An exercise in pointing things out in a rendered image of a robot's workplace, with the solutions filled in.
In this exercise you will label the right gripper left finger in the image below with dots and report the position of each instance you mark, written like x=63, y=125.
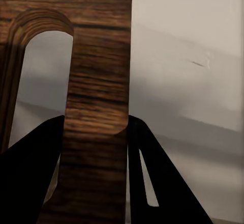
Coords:
x=26, y=170

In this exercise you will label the cutting board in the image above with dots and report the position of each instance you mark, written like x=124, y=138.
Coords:
x=92, y=175

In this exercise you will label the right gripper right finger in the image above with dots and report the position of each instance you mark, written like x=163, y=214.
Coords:
x=177, y=203

